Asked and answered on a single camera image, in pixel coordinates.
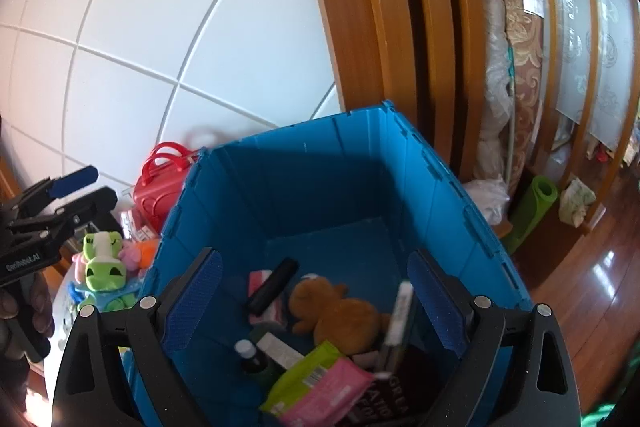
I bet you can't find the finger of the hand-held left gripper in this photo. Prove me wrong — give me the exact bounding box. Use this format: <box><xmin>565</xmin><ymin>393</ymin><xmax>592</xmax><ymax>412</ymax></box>
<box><xmin>10</xmin><ymin>165</ymin><xmax>99</xmax><ymax>214</ymax></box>
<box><xmin>10</xmin><ymin>187</ymin><xmax>119</xmax><ymax>243</ymax></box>

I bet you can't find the white slim tube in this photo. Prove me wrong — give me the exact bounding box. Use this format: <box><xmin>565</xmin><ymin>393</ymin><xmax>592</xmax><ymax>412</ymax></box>
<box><xmin>377</xmin><ymin>282</ymin><xmax>415</xmax><ymax>378</ymax></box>

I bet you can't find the blue plastic crate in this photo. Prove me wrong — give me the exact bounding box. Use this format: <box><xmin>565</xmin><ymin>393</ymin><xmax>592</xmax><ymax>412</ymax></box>
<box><xmin>125</xmin><ymin>101</ymin><xmax>533</xmax><ymax>427</ymax></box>

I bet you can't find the green wipes pack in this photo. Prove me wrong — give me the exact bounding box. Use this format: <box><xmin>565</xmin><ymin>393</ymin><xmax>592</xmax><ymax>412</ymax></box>
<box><xmin>259</xmin><ymin>341</ymin><xmax>353</xmax><ymax>413</ymax></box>

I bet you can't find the pink tissue pack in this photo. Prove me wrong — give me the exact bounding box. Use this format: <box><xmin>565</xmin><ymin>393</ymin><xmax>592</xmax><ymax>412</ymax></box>
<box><xmin>248</xmin><ymin>271</ymin><xmax>288</xmax><ymax>330</ymax></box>

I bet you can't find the dark bottle white cap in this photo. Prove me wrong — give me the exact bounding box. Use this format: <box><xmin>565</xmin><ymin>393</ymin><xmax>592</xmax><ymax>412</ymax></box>
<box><xmin>234</xmin><ymin>339</ymin><xmax>271</xmax><ymax>375</ymax></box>

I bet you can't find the red hard suitcase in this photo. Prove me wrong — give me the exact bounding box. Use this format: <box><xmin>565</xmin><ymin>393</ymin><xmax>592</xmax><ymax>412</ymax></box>
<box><xmin>132</xmin><ymin>143</ymin><xmax>201</xmax><ymax>233</ymax></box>

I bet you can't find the blue green plush toy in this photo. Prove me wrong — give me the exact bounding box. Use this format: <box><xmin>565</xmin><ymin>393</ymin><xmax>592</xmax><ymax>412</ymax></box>
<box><xmin>67</xmin><ymin>279</ymin><xmax>146</xmax><ymax>313</ymax></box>

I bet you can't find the brown teddy bear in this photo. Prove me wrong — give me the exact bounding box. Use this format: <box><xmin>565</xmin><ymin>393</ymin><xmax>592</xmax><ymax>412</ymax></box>
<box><xmin>289</xmin><ymin>274</ymin><xmax>392</xmax><ymax>354</ymax></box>

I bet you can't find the green frog plush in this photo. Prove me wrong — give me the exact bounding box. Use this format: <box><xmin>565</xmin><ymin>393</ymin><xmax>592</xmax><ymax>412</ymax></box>
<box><xmin>81</xmin><ymin>231</ymin><xmax>127</xmax><ymax>293</ymax></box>

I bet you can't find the orange plush toy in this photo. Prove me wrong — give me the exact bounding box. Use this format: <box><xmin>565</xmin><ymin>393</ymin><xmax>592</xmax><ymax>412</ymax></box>
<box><xmin>137</xmin><ymin>239</ymin><xmax>162</xmax><ymax>269</ymax></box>

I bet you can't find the white plastic bag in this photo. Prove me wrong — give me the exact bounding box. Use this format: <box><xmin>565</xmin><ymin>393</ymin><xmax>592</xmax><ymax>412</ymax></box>
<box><xmin>460</xmin><ymin>177</ymin><xmax>511</xmax><ymax>228</ymax></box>

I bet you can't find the rolled white quilt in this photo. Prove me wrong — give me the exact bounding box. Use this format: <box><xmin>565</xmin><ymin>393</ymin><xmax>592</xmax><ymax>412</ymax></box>
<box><xmin>472</xmin><ymin>0</ymin><xmax>516</xmax><ymax>188</ymax></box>

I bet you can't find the rolled green mat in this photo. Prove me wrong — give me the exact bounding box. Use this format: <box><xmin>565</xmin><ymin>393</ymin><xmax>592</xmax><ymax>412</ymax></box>
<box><xmin>502</xmin><ymin>176</ymin><xmax>558</xmax><ymax>255</ymax></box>

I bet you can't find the pink wipes pack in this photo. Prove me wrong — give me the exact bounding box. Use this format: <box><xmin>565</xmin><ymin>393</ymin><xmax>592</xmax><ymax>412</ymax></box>
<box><xmin>280</xmin><ymin>357</ymin><xmax>376</xmax><ymax>425</ymax></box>

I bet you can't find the black tube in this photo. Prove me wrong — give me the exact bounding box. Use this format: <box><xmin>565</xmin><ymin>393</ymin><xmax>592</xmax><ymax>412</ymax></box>
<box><xmin>246</xmin><ymin>258</ymin><xmax>300</xmax><ymax>315</ymax></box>

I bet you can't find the white green box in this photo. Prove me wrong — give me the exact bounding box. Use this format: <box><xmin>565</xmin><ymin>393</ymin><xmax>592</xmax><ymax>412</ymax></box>
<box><xmin>250</xmin><ymin>332</ymin><xmax>306</xmax><ymax>373</ymax></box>

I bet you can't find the person's left hand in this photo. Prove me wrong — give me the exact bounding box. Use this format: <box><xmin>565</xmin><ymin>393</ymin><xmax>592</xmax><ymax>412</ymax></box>
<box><xmin>0</xmin><ymin>274</ymin><xmax>56</xmax><ymax>340</ymax></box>

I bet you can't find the rolled brown gold carpet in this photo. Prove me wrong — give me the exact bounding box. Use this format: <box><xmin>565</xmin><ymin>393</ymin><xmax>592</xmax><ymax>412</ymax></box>
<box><xmin>482</xmin><ymin>0</ymin><xmax>546</xmax><ymax>188</ymax></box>

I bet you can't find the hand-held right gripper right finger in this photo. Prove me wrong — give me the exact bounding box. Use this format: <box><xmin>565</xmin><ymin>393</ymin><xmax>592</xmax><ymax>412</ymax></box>
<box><xmin>406</xmin><ymin>248</ymin><xmax>583</xmax><ymax>427</ymax></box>

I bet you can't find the frosted glass sliding door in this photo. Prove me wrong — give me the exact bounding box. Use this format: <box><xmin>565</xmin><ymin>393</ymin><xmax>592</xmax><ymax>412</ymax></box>
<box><xmin>542</xmin><ymin>0</ymin><xmax>640</xmax><ymax>188</ymax></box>

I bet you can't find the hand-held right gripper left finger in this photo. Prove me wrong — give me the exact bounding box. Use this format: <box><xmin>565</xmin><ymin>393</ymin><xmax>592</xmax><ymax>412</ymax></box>
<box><xmin>52</xmin><ymin>247</ymin><xmax>223</xmax><ymax>427</ymax></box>

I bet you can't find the floral bag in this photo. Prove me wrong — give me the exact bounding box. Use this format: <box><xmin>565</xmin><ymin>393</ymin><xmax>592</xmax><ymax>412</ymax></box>
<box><xmin>559</xmin><ymin>177</ymin><xmax>597</xmax><ymax>228</ymax></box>

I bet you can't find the dark book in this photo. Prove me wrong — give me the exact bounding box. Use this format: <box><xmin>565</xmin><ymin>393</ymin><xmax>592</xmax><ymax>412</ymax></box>
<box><xmin>345</xmin><ymin>347</ymin><xmax>431</xmax><ymax>427</ymax></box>

